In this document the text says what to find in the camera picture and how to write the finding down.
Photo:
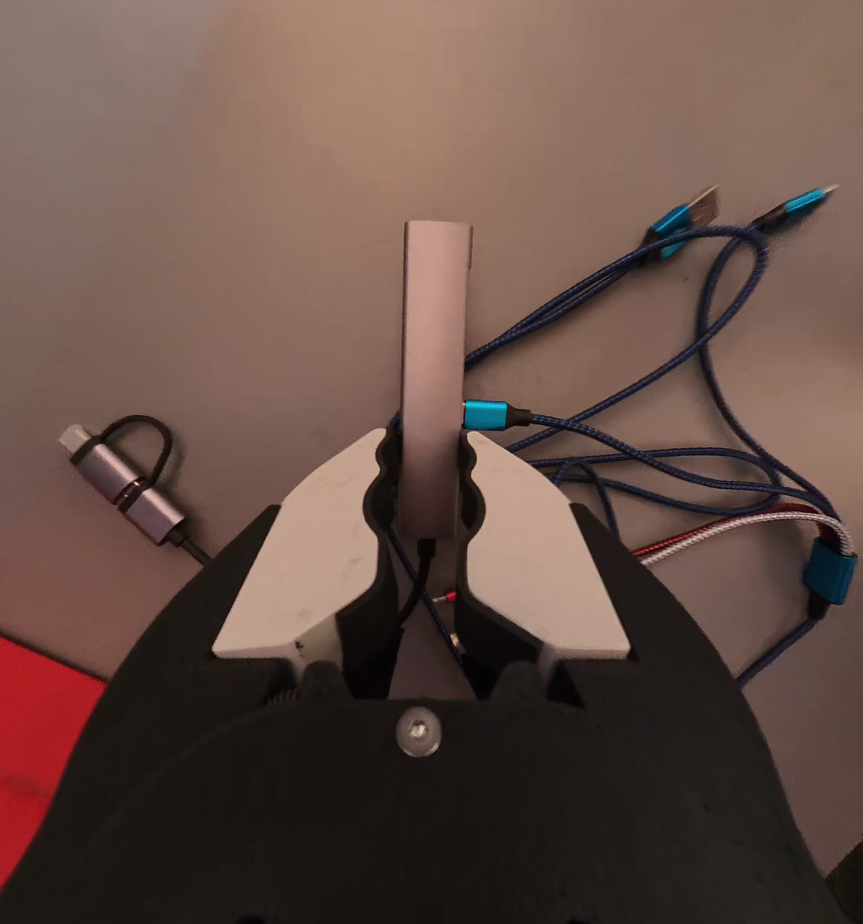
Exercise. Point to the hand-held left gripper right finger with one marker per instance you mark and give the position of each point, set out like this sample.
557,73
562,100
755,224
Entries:
539,563

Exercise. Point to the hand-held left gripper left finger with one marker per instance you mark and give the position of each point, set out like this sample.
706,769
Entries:
308,548

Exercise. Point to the red plastic bin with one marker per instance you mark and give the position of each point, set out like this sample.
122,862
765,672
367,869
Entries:
12,758

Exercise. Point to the grey usb hub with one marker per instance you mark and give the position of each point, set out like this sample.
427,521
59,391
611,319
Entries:
435,346

